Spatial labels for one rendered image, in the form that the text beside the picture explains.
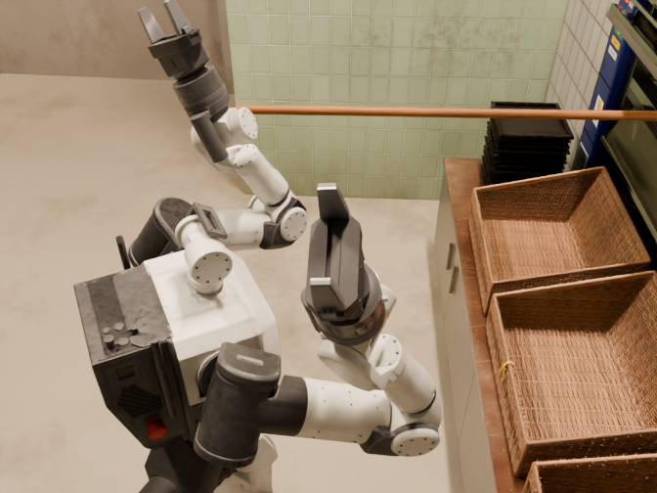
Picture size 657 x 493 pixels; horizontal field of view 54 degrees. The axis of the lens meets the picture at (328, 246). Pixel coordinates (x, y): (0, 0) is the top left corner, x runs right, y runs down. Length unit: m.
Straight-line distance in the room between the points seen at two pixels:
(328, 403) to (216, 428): 0.17
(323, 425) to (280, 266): 2.30
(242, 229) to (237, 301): 0.31
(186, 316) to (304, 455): 1.54
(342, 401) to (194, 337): 0.25
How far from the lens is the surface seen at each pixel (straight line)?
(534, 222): 2.68
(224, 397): 0.94
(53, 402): 2.89
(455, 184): 2.85
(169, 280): 1.13
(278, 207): 1.41
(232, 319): 1.04
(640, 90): 2.45
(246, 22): 3.30
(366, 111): 2.04
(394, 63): 3.33
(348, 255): 0.68
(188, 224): 1.07
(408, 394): 0.96
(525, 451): 1.78
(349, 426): 1.01
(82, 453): 2.70
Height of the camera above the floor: 2.13
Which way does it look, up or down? 39 degrees down
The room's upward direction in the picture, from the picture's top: straight up
